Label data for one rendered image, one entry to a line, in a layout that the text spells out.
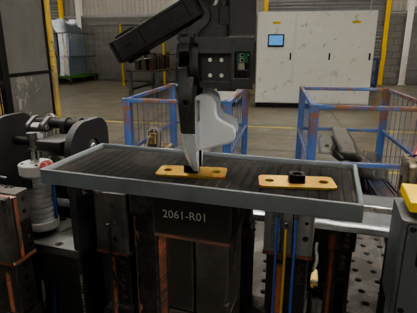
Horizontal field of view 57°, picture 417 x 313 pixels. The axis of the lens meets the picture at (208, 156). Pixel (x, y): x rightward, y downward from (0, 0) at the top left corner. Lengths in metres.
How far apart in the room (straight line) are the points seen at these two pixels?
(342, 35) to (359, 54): 0.53
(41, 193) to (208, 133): 0.42
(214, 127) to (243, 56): 0.08
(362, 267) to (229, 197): 0.86
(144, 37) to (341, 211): 0.27
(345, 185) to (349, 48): 8.33
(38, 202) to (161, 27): 0.45
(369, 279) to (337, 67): 7.73
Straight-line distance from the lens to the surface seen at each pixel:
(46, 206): 0.78
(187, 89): 0.40
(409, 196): 0.45
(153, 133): 1.02
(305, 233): 0.62
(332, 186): 0.44
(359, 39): 8.79
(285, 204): 0.39
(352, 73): 8.80
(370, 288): 1.14
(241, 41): 0.40
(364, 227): 0.74
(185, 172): 0.46
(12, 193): 0.71
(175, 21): 0.43
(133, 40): 0.44
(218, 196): 0.40
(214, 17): 0.43
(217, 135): 0.43
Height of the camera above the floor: 1.31
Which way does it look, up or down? 16 degrees down
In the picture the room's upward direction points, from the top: straight up
